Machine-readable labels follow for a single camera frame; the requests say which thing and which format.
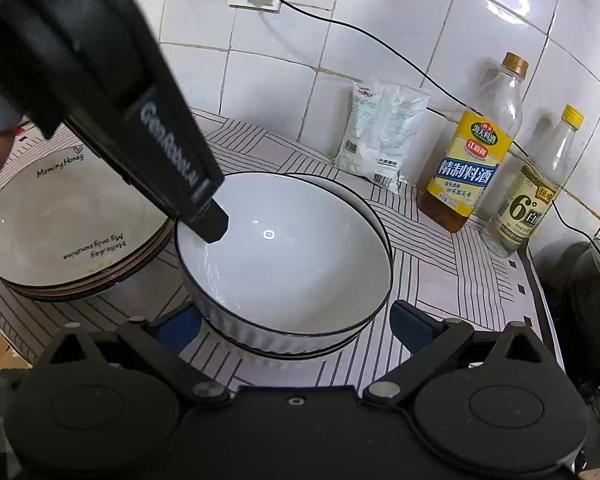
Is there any dark green cooking pot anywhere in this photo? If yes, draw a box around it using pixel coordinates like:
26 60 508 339
540 238 600 401

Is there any white bowl with dark rim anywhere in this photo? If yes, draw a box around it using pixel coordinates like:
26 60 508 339
174 172 393 362

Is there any white plate with black rim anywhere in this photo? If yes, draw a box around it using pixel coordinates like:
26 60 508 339
0 145 173 299

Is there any white powder bag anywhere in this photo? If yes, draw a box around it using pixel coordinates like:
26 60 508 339
335 78 430 193

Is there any clear vinegar bottle yellow cap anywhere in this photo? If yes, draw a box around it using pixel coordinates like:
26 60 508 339
481 105 584 258

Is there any grey power cable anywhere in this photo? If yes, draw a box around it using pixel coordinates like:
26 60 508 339
264 0 600 241

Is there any cooking wine bottle yellow label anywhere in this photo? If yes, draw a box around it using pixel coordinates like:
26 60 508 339
418 52 529 233

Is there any striped table cloth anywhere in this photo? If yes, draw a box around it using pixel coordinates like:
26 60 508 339
0 109 566 396

